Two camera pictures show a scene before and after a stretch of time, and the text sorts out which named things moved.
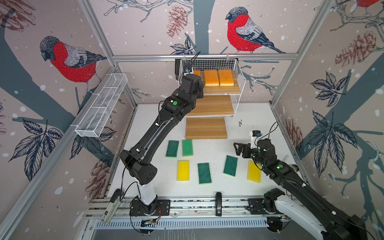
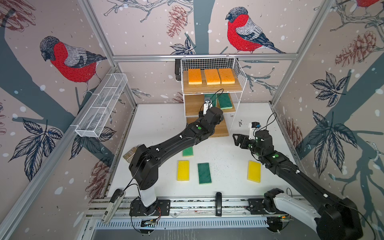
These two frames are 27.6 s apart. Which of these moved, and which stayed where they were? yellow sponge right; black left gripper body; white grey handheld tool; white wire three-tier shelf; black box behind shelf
Moved: black left gripper body
Stayed: yellow sponge right; black box behind shelf; white wire three-tier shelf; white grey handheld tool
